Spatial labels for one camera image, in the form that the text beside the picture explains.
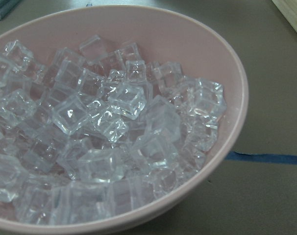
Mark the clear ice cubes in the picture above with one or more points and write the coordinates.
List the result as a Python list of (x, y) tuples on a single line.
[(98, 133)]

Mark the grey yellow cloth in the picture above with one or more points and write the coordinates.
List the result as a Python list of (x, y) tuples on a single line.
[(6, 6)]

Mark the pink bowl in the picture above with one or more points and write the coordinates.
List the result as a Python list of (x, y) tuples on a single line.
[(162, 35)]

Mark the wooden cutting board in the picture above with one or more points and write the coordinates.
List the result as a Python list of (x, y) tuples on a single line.
[(288, 8)]

